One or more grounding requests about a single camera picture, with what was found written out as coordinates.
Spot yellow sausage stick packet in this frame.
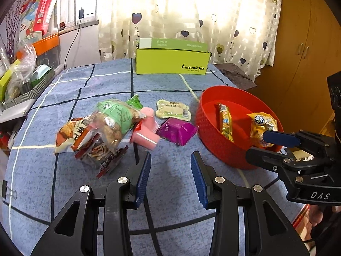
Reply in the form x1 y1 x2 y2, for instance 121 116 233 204
218 103 234 142

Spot pale yellow snack packet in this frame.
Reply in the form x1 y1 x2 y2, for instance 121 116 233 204
155 99 192 121

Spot black cable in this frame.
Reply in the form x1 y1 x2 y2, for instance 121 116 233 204
64 18 82 68

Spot heart print curtain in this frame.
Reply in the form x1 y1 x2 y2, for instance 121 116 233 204
97 0 283 82

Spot red plastic bowl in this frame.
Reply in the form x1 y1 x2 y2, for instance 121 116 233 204
195 85 284 170

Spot black binder clip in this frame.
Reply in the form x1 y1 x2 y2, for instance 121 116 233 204
1 180 18 200

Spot brown cloth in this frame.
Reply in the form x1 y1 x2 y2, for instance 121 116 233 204
214 63 257 90

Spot teal packet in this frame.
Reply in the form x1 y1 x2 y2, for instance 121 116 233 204
29 64 52 83

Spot red colourful package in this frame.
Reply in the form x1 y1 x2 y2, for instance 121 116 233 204
17 0 59 39

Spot light green small box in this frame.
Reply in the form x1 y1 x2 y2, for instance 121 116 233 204
0 59 22 94

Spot white side table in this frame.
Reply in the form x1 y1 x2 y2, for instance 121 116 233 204
0 96 34 123

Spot purple snack packet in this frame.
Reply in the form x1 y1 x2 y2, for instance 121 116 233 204
156 117 198 147

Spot red-edged clear cookie packet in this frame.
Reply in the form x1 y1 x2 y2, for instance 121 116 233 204
75 136 131 179

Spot clear bag with green label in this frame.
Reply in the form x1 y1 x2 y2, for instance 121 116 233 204
91 99 142 150

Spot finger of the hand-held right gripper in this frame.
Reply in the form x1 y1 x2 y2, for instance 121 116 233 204
245 147 317 190
262 130 336 163

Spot person's right hand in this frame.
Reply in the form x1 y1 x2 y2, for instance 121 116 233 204
309 205 333 228

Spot pink jelly cup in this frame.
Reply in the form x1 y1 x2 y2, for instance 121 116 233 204
139 107 160 133
130 129 160 150

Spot window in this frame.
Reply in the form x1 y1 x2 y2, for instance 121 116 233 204
57 0 100 28

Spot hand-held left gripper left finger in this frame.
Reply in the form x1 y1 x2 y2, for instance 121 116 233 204
30 151 152 256

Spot wooden wardrobe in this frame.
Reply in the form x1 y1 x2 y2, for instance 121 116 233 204
256 0 341 134

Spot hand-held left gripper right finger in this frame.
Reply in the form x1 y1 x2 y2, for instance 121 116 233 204
190 151 311 256

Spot green cardboard box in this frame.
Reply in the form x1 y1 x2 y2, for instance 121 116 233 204
135 38 211 75

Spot clear plastic bag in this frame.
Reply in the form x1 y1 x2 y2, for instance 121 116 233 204
8 39 38 104

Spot grey patterned basket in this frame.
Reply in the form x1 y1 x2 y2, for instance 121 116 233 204
0 65 55 104

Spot orange and white snack packet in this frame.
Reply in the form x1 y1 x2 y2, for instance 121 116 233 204
55 117 100 154

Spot small green snack packet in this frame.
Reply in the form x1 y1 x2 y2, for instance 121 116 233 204
125 95 143 111

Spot orange lidded storage bin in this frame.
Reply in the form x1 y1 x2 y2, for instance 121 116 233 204
16 33 60 59

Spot purple flower branches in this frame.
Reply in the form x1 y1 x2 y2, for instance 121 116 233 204
0 5 22 56

